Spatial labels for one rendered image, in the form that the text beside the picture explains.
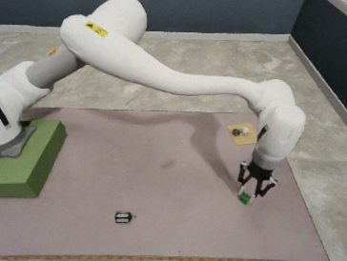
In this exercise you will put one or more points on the green die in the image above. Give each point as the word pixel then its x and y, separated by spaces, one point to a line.
pixel 245 198

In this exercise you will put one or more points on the black die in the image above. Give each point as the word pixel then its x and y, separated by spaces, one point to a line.
pixel 236 132

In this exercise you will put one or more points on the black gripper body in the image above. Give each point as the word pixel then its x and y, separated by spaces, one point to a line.
pixel 258 171

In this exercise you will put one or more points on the tan flat mat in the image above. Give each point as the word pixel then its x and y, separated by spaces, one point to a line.
pixel 243 139

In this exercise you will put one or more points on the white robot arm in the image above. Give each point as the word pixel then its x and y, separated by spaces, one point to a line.
pixel 101 41

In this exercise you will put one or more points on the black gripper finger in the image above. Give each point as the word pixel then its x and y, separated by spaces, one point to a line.
pixel 258 189
pixel 243 167

